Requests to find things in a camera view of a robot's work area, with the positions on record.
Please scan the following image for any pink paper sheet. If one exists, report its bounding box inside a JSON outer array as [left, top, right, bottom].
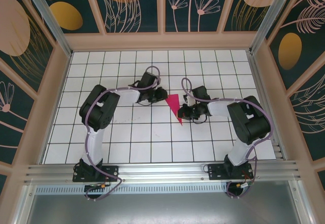
[[166, 94, 184, 127]]

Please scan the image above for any grey metal panel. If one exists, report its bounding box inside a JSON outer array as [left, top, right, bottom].
[[15, 193, 312, 224]]

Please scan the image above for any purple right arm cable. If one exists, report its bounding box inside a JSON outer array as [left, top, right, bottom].
[[180, 77, 272, 200]]

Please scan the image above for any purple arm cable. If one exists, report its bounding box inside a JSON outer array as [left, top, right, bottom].
[[85, 66, 163, 202], [180, 77, 272, 200]]

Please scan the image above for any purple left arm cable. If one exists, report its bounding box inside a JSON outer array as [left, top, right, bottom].
[[85, 66, 163, 202]]

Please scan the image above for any aluminium mounting rail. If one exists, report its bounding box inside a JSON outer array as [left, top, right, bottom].
[[24, 160, 303, 184]]

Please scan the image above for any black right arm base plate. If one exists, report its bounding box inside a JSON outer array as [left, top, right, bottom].
[[207, 163, 254, 180]]

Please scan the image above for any aluminium side rail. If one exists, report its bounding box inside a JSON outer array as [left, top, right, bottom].
[[247, 52, 289, 161]]

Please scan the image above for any slotted grey cable duct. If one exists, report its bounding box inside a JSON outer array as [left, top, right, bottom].
[[35, 184, 229, 194]]

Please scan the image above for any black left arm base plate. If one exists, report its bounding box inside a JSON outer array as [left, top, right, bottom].
[[72, 165, 120, 183]]

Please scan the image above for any aluminium frame post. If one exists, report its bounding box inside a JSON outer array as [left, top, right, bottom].
[[250, 0, 297, 54], [20, 0, 73, 57]]

